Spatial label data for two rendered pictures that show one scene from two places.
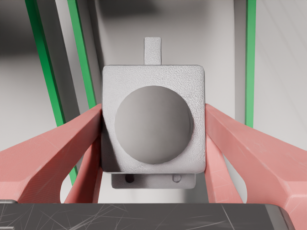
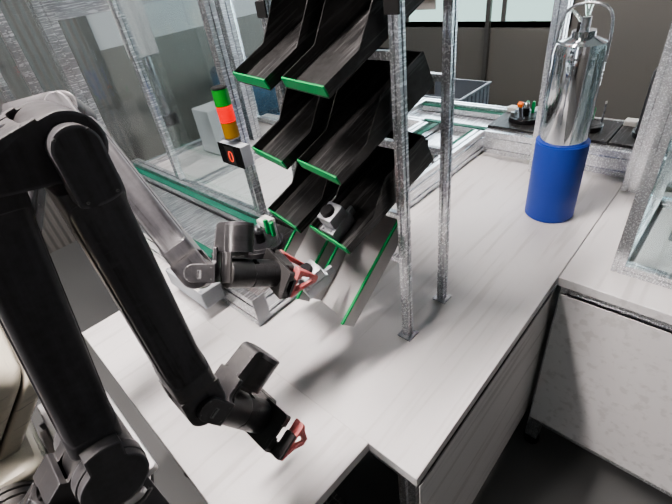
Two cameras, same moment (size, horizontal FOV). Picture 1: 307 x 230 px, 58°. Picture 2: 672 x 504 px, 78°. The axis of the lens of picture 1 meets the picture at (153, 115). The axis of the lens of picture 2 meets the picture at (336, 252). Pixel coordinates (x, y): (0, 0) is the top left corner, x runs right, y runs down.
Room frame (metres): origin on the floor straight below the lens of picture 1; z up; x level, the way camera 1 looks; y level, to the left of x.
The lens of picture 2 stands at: (-0.37, -0.60, 1.70)
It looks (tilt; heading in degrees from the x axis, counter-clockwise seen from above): 36 degrees down; 50
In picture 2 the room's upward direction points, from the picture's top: 9 degrees counter-clockwise
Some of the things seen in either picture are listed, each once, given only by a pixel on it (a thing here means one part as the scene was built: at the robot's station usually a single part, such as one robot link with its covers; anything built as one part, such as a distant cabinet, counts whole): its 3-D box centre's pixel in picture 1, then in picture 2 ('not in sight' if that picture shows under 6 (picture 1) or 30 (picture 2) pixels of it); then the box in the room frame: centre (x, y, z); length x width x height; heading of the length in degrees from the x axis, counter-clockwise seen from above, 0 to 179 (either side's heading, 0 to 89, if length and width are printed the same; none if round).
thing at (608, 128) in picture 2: not in sight; (585, 117); (1.53, -0.06, 1.01); 0.24 x 0.24 x 0.13; 2
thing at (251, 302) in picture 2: not in sight; (182, 256); (0.01, 0.67, 0.91); 0.89 x 0.06 x 0.11; 92
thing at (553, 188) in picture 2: not in sight; (555, 177); (1.00, -0.16, 1.00); 0.16 x 0.16 x 0.27
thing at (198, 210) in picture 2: not in sight; (220, 231); (0.18, 0.70, 0.91); 0.84 x 0.28 x 0.10; 92
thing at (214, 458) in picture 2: not in sight; (261, 334); (-0.01, 0.21, 0.84); 0.90 x 0.70 x 0.03; 91
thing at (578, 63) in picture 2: not in sight; (575, 76); (1.00, -0.16, 1.32); 0.14 x 0.14 x 0.38
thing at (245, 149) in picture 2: not in sight; (229, 126); (0.28, 0.60, 1.29); 0.12 x 0.05 x 0.25; 92
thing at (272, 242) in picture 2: not in sight; (261, 243); (0.17, 0.40, 0.98); 0.14 x 0.14 x 0.02
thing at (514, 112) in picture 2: not in sight; (526, 110); (1.52, 0.18, 1.01); 0.24 x 0.24 x 0.13; 2
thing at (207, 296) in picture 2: not in sight; (194, 282); (-0.05, 0.48, 0.93); 0.21 x 0.07 x 0.06; 92
